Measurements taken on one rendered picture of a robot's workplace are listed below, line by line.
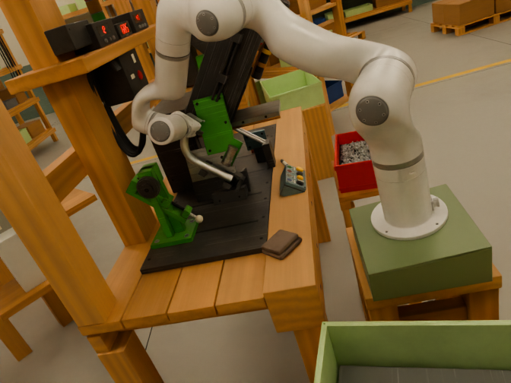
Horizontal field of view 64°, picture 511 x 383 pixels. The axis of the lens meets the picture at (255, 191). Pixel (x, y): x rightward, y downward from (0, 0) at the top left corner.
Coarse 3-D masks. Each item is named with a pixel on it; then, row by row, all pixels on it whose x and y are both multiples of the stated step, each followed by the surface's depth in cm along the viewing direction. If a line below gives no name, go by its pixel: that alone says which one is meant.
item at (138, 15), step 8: (120, 16) 155; (128, 16) 155; (136, 16) 160; (144, 16) 169; (88, 24) 125; (96, 24) 127; (104, 24) 133; (112, 24) 138; (136, 24) 158; (144, 24) 166; (88, 32) 126; (96, 32) 126; (104, 32) 132; (112, 32) 137; (136, 32) 158; (96, 40) 127; (104, 40) 131; (112, 40) 136; (88, 48) 128; (96, 48) 128
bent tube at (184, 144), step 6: (186, 114) 148; (192, 114) 152; (198, 120) 148; (186, 138) 152; (180, 144) 152; (186, 144) 152; (186, 150) 152; (186, 156) 153; (192, 156) 153; (192, 162) 153; (198, 162) 153; (204, 162) 153; (204, 168) 153; (210, 168) 153; (216, 168) 153; (216, 174) 153; (222, 174) 152; (228, 174) 153; (228, 180) 153
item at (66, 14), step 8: (80, 0) 889; (104, 0) 894; (64, 8) 896; (72, 8) 911; (80, 8) 897; (104, 8) 894; (112, 8) 935; (64, 16) 897; (72, 16) 897; (112, 16) 941
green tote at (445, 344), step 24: (336, 336) 84; (360, 336) 82; (384, 336) 80; (408, 336) 79; (432, 336) 77; (456, 336) 76; (480, 336) 75; (504, 336) 73; (336, 360) 88; (360, 360) 86; (384, 360) 84; (408, 360) 82; (432, 360) 81; (456, 360) 79; (480, 360) 78; (504, 360) 76
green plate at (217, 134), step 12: (216, 96) 149; (204, 108) 151; (216, 108) 150; (216, 120) 151; (228, 120) 151; (204, 132) 153; (216, 132) 153; (228, 132) 152; (216, 144) 154; (228, 144) 153
